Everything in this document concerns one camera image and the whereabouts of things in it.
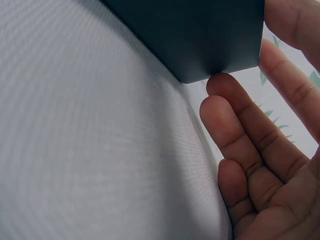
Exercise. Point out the person's right hand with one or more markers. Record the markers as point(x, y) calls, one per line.
point(282, 200)

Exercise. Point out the dark grey box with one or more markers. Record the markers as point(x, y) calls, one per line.
point(200, 32)

